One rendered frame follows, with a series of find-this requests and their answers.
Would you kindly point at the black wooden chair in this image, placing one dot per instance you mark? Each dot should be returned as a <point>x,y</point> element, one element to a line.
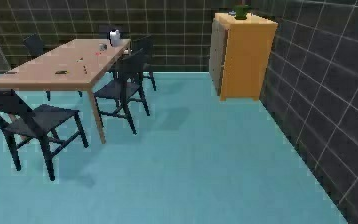
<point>37,120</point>
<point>146,50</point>
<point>125,86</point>
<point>34,45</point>

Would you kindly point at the orange wooden cupboard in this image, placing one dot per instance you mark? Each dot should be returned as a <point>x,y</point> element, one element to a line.
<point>245,56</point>

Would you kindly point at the white bottle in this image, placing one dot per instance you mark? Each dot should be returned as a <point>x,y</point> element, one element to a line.
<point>115,37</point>

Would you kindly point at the small grey cup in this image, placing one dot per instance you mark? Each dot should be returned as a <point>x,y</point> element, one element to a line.
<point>102,47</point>

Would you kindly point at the small yellow dark utensil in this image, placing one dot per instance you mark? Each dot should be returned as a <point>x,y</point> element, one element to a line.
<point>79,60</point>

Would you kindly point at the green house plant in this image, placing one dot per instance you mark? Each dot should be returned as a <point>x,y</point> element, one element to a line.
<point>241,11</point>

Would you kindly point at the light brown wooden table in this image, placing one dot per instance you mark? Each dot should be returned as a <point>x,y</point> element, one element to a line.
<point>70,63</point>

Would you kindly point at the black remote control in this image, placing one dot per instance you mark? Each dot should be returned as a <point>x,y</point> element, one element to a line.
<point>61,72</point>

